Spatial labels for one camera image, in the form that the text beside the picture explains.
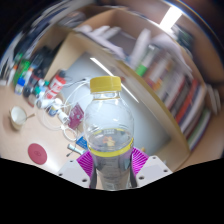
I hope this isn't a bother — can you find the spoon with wooden handle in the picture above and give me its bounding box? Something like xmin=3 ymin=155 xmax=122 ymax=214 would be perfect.
xmin=24 ymin=112 xmax=36 ymax=121

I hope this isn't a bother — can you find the white cable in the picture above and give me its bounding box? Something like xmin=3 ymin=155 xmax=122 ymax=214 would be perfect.
xmin=36 ymin=77 xmax=91 ymax=141

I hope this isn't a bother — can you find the light blue hairbrush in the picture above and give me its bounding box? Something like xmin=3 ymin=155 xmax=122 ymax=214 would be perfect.
xmin=66 ymin=142 xmax=85 ymax=156

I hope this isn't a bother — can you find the flat round red coaster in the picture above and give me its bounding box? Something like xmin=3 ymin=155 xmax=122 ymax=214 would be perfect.
xmin=27 ymin=142 xmax=49 ymax=166

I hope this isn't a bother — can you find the white bottle with blue label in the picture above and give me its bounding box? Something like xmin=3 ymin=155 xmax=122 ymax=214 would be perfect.
xmin=14 ymin=76 xmax=26 ymax=95

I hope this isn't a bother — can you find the red and white canister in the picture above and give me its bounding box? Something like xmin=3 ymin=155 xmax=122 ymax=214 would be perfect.
xmin=44 ymin=69 xmax=67 ymax=101

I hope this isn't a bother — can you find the wooden shelf unit with books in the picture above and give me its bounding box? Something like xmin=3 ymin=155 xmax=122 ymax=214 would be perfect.
xmin=43 ymin=4 xmax=224 ymax=162

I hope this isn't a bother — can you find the magenta pouch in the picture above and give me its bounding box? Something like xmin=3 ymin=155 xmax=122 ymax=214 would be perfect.
xmin=67 ymin=102 xmax=85 ymax=131

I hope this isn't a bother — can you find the clear bottle with yellow cap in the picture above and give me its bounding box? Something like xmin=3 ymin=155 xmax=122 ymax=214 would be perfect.
xmin=82 ymin=75 xmax=135 ymax=191

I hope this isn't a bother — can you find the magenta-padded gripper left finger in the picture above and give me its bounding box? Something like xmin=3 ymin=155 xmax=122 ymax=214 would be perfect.
xmin=56 ymin=149 xmax=98 ymax=190

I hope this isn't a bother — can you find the cream ceramic mug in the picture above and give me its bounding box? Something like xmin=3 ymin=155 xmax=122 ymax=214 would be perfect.
xmin=8 ymin=105 xmax=29 ymax=131

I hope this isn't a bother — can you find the green plastic bottle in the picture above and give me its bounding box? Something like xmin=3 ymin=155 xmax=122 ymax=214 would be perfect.
xmin=12 ymin=58 xmax=31 ymax=88

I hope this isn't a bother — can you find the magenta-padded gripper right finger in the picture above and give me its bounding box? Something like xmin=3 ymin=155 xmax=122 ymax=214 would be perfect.
xmin=128 ymin=147 xmax=174 ymax=188

